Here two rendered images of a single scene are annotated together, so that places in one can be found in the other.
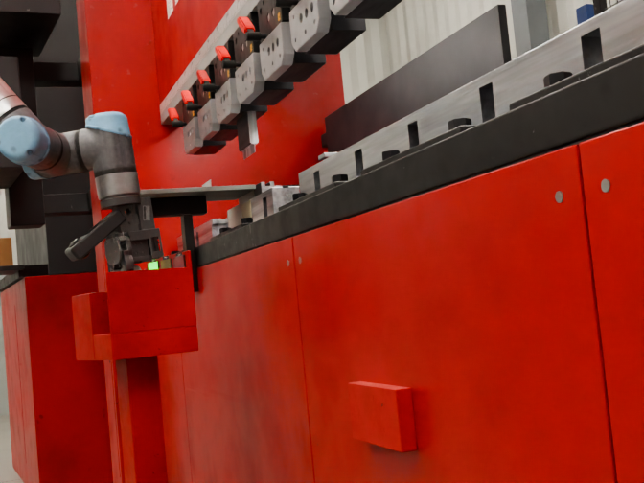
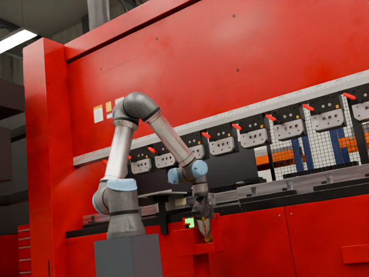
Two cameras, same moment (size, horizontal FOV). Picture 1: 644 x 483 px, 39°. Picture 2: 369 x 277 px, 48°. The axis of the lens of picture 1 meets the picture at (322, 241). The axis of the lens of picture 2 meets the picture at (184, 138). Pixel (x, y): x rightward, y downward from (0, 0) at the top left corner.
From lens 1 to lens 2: 162 cm
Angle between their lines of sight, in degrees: 38
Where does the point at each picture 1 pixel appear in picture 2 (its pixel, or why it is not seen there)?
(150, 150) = (70, 177)
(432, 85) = (210, 161)
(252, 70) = (200, 150)
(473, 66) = (236, 156)
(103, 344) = (206, 247)
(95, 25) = (50, 119)
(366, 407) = (355, 252)
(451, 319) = not seen: outside the picture
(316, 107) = not seen: hidden behind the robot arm
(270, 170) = not seen: hidden behind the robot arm
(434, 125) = (342, 175)
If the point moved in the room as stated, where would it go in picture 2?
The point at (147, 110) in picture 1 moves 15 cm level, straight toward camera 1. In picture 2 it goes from (68, 159) to (79, 154)
